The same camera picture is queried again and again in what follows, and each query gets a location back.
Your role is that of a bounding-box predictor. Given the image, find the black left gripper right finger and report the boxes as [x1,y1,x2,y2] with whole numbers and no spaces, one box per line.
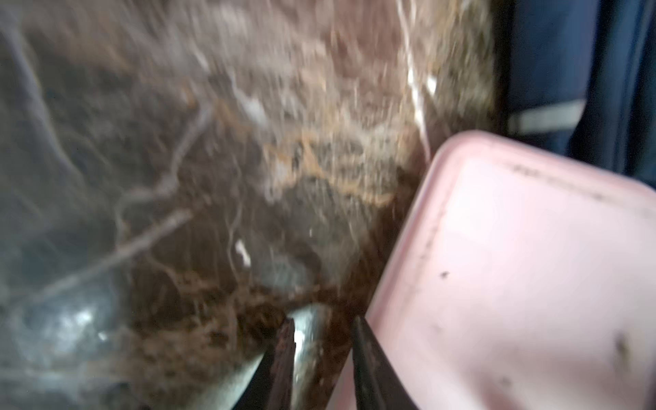
[352,316,418,410]

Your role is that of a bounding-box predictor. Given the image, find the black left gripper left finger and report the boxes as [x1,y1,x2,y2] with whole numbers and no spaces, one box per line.
[233,318,297,410]

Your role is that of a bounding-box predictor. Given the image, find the navy blue school backpack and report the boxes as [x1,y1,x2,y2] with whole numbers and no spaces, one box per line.
[507,1,655,186]

